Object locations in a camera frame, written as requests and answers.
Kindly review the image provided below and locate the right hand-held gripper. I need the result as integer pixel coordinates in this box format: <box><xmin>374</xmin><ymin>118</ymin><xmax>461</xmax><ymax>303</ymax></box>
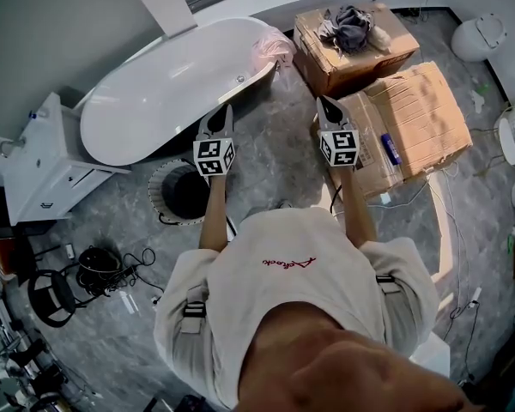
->
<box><xmin>316</xmin><ymin>96</ymin><xmax>361</xmax><ymax>169</ymax></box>

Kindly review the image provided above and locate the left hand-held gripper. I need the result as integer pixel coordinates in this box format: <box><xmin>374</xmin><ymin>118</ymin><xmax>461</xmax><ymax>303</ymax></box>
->
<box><xmin>192</xmin><ymin>103</ymin><xmax>237</xmax><ymax>178</ymax></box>

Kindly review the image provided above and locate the round laundry basket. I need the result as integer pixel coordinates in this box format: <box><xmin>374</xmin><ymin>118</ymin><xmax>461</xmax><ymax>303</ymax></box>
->
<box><xmin>148</xmin><ymin>159</ymin><xmax>228</xmax><ymax>227</ymax></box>

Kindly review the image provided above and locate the pink cloth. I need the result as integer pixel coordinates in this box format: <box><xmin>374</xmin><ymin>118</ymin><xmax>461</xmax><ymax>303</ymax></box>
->
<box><xmin>251</xmin><ymin>27</ymin><xmax>297</xmax><ymax>66</ymax></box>

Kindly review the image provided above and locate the person's right forearm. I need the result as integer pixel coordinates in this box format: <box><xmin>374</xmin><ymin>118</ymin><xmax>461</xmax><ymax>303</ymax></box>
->
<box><xmin>337</xmin><ymin>165</ymin><xmax>379</xmax><ymax>248</ymax></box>

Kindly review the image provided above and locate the person's left forearm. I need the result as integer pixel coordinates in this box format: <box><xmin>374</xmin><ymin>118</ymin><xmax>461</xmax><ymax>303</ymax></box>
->
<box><xmin>198</xmin><ymin>172</ymin><xmax>227</xmax><ymax>252</ymax></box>

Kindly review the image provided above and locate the smooth brown cardboard box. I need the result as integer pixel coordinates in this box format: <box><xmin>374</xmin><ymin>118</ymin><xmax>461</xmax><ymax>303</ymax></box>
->
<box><xmin>292</xmin><ymin>1</ymin><xmax>421</xmax><ymax>98</ymax></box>

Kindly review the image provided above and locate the blue marker pen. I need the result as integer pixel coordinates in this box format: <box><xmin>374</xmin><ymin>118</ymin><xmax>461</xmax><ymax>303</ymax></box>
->
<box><xmin>380</xmin><ymin>133</ymin><xmax>403</xmax><ymax>166</ymax></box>

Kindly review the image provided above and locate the white bathtub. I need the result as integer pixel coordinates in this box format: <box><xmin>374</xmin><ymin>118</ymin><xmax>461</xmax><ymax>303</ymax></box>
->
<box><xmin>79</xmin><ymin>16</ymin><xmax>280</xmax><ymax>167</ymax></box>

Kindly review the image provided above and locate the large creased cardboard box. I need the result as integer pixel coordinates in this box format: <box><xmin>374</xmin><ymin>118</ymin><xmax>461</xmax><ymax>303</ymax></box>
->
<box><xmin>312</xmin><ymin>61</ymin><xmax>474</xmax><ymax>201</ymax></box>

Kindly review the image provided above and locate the grey clothes pile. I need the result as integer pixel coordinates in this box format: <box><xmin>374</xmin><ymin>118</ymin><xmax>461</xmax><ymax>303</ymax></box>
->
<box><xmin>318</xmin><ymin>5</ymin><xmax>391</xmax><ymax>58</ymax></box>

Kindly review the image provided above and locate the small green white object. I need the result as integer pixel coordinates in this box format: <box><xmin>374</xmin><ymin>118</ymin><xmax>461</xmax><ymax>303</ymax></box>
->
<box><xmin>470</xmin><ymin>84</ymin><xmax>491</xmax><ymax>113</ymax></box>

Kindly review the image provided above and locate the person's beige shirt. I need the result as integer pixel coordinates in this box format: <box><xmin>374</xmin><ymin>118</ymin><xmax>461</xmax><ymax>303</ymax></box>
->
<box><xmin>154</xmin><ymin>207</ymin><xmax>441</xmax><ymax>407</ymax></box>

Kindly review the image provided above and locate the white vanity cabinet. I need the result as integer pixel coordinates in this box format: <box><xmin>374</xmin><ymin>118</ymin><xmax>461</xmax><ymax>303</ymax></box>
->
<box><xmin>2</xmin><ymin>92</ymin><xmax>132</xmax><ymax>227</ymax></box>

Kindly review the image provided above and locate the black round stool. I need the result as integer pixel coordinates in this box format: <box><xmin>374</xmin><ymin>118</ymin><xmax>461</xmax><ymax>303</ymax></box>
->
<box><xmin>27</xmin><ymin>270</ymin><xmax>96</xmax><ymax>329</ymax></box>

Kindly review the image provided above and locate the person's chin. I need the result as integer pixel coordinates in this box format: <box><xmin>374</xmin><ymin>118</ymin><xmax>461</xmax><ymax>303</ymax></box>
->
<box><xmin>239</xmin><ymin>306</ymin><xmax>473</xmax><ymax>412</ymax></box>

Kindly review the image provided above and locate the white block counter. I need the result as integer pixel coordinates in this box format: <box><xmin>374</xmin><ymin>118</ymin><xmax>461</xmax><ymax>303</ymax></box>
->
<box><xmin>411</xmin><ymin>328</ymin><xmax>451</xmax><ymax>377</ymax></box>

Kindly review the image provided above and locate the person's right shoulder strap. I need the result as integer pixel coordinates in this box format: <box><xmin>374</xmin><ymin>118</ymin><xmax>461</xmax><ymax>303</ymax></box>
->
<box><xmin>376</xmin><ymin>275</ymin><xmax>407</xmax><ymax>306</ymax></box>

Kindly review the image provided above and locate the person's shoulder strap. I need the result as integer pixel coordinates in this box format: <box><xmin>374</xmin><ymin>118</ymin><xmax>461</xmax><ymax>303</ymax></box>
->
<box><xmin>376</xmin><ymin>275</ymin><xmax>407</xmax><ymax>306</ymax></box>
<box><xmin>180</xmin><ymin>288</ymin><xmax>208</xmax><ymax>334</ymax></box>

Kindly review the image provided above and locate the person's left shoulder strap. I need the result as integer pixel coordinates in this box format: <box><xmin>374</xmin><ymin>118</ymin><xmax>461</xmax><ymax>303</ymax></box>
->
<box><xmin>180</xmin><ymin>288</ymin><xmax>208</xmax><ymax>334</ymax></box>

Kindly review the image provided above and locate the black cable bundle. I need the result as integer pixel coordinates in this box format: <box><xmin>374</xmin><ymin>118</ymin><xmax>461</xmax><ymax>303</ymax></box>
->
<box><xmin>76</xmin><ymin>245</ymin><xmax>128</xmax><ymax>298</ymax></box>

